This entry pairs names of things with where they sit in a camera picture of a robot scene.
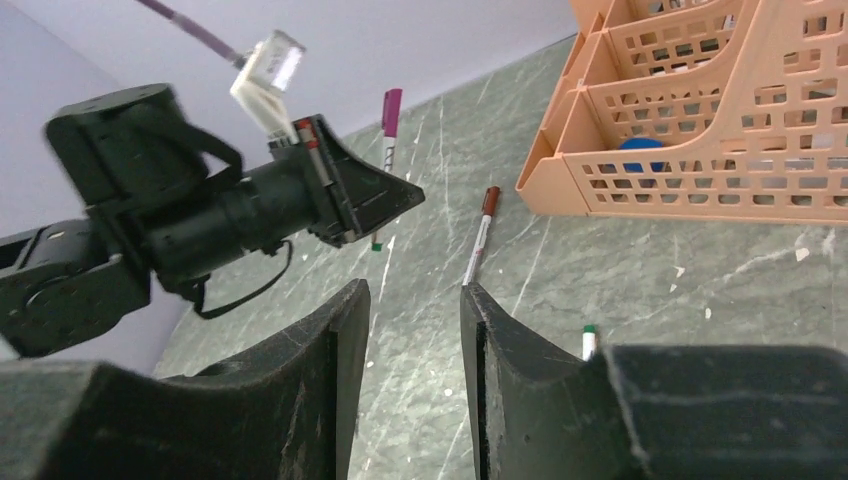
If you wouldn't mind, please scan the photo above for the white pen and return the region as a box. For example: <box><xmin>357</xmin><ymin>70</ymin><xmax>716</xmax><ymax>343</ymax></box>
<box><xmin>370</xmin><ymin>88</ymin><xmax>404</xmax><ymax>253</ymax></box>
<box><xmin>462</xmin><ymin>214</ymin><xmax>495</xmax><ymax>286</ymax></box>
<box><xmin>581</xmin><ymin>324</ymin><xmax>598</xmax><ymax>361</ymax></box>

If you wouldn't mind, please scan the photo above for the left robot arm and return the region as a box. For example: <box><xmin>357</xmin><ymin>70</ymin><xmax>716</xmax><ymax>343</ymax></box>
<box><xmin>1</xmin><ymin>83</ymin><xmax>425</xmax><ymax>358</ymax></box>

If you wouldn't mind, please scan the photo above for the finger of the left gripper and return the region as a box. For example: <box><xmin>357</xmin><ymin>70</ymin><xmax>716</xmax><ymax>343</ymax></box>
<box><xmin>338</xmin><ymin>139</ymin><xmax>425</xmax><ymax>239</ymax></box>

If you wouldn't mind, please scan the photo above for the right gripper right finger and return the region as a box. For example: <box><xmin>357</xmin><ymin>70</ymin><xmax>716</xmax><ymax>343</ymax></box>
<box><xmin>460</xmin><ymin>283</ymin><xmax>847</xmax><ymax>479</ymax></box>

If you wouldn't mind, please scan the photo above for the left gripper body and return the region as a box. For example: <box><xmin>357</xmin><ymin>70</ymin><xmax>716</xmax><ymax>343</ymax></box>
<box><xmin>268</xmin><ymin>115</ymin><xmax>361</xmax><ymax>248</ymax></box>

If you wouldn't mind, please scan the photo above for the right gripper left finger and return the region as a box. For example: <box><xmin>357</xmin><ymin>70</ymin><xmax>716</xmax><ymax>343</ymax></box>
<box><xmin>1</xmin><ymin>279</ymin><xmax>371</xmax><ymax>479</ymax></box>

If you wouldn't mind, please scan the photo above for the magenta pen cap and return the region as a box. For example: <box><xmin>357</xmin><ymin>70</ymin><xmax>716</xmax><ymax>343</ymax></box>
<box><xmin>381</xmin><ymin>88</ymin><xmax>403</xmax><ymax>138</ymax></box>

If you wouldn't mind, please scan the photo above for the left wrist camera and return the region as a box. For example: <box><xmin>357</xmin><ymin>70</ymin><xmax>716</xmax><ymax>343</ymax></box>
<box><xmin>229</xmin><ymin>30</ymin><xmax>306</xmax><ymax>144</ymax></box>

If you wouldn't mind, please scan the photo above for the orange plastic file rack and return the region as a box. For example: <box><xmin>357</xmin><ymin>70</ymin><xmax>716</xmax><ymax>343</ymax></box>
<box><xmin>516</xmin><ymin>0</ymin><xmax>847</xmax><ymax>226</ymax></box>

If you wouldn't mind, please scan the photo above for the brown pen cap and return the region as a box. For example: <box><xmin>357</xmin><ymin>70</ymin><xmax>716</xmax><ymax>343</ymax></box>
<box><xmin>482</xmin><ymin>186</ymin><xmax>501</xmax><ymax>217</ymax></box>

